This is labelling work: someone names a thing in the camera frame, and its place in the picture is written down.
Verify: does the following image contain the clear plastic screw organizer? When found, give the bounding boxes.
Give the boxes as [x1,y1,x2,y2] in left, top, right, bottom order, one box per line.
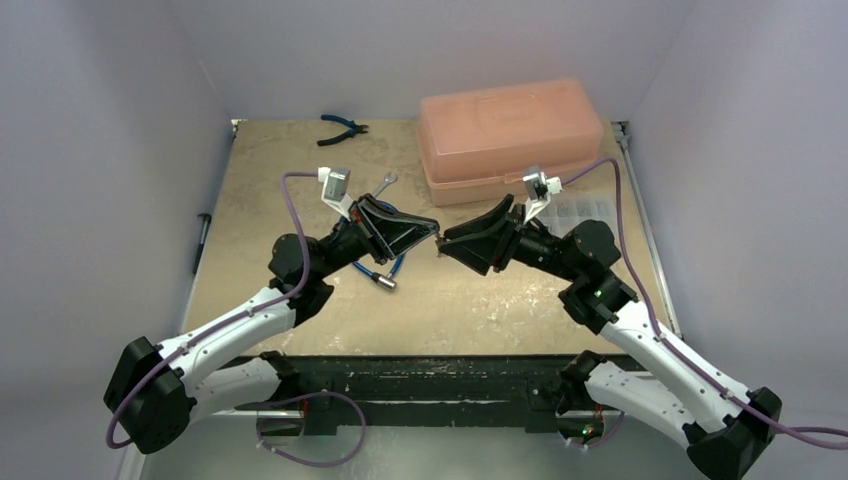
[536,193,619,240]

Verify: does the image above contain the black handle tool at edge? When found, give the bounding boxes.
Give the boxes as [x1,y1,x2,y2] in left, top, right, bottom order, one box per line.
[192,212,212,275]

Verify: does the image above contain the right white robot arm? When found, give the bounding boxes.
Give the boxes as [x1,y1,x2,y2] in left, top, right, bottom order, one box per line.
[437,196,782,479]

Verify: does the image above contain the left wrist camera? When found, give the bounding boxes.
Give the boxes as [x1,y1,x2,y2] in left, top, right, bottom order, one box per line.
[317,167,353,218]

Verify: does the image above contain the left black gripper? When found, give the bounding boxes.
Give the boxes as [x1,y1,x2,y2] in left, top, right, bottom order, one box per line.
[313,194,438,281]

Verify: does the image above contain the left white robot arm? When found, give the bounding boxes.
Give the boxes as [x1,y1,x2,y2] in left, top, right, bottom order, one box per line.
[104,194,440,454]

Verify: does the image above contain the pink translucent plastic toolbox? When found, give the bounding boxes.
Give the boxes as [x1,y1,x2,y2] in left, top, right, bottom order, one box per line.
[417,79,604,207]

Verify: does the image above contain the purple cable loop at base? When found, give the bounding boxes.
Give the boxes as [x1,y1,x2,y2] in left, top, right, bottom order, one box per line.
[255,387,370,469]

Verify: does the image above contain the blue cable lock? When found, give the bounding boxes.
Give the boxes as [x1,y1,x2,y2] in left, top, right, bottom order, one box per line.
[351,198,407,293]

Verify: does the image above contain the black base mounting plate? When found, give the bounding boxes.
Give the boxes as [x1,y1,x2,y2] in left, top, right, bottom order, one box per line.
[248,353,599,435]

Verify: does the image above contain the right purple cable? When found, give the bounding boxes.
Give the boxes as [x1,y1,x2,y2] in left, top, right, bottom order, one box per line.
[559,156,848,452]

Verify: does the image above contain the blue handled pliers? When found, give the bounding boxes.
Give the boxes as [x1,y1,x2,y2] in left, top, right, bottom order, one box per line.
[316,114,370,148]

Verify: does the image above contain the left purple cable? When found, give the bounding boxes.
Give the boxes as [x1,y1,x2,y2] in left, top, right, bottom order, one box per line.
[105,170,323,450]

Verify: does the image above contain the silver open end wrench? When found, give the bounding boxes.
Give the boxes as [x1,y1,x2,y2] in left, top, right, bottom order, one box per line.
[371,172,398,198]

